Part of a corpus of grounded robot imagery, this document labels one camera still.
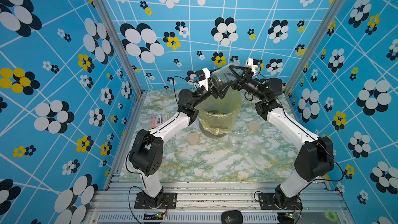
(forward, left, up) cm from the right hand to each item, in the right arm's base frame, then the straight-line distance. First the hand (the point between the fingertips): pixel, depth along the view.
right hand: (229, 72), depth 63 cm
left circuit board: (-46, +35, -48) cm, 75 cm away
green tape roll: (-45, -49, -48) cm, 82 cm away
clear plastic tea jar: (-7, -8, -46) cm, 48 cm away
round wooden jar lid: (-6, +18, -47) cm, 51 cm away
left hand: (-1, 0, -1) cm, 1 cm away
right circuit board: (-45, -27, -48) cm, 71 cm away
